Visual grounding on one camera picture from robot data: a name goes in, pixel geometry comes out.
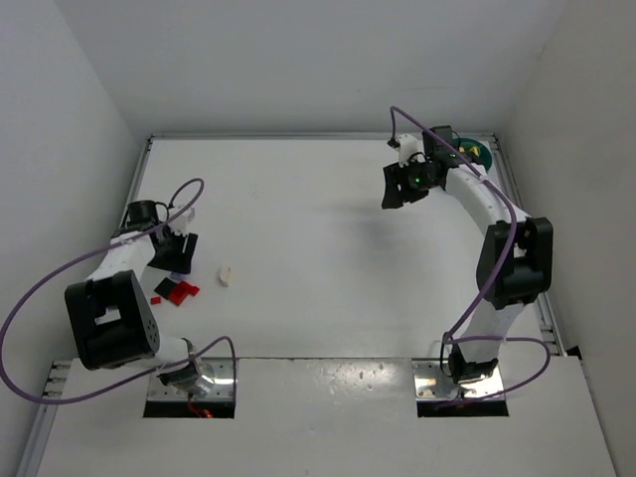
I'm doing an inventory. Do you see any purple lego brick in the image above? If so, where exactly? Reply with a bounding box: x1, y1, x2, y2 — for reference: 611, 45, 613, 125
169, 272, 188, 281

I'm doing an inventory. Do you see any yellow lego in container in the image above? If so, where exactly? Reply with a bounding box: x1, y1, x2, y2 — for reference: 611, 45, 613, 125
459, 144, 481, 157

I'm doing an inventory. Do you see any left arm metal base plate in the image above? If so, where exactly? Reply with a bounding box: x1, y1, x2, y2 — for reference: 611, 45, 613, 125
147, 358, 236, 404

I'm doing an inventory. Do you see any teal divided round container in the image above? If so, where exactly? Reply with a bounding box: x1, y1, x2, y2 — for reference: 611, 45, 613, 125
453, 136, 493, 172

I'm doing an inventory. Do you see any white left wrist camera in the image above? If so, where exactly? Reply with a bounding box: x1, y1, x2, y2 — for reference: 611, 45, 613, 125
168, 208, 195, 237

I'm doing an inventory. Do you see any cream white lego brick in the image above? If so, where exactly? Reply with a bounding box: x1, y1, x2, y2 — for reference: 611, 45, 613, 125
218, 266, 235, 287

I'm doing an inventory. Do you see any black lego brick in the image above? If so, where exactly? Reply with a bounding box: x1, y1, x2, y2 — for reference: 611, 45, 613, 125
154, 277, 178, 300

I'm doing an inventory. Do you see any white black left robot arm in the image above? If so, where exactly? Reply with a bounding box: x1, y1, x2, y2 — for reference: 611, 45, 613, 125
65, 200, 201, 390

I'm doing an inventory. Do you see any red lego brick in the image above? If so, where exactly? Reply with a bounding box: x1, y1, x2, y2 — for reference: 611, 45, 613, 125
166, 281, 200, 307

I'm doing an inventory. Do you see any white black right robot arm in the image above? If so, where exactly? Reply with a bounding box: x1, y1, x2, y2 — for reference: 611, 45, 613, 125
382, 126, 554, 383

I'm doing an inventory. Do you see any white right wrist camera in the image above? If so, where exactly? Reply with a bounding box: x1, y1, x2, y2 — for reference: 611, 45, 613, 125
388, 134, 424, 167

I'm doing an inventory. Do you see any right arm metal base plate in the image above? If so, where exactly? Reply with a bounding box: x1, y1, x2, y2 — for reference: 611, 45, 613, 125
411, 359, 504, 403

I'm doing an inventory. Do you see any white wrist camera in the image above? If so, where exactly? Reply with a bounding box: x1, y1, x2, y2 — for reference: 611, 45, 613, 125
168, 208, 195, 237
388, 134, 424, 167

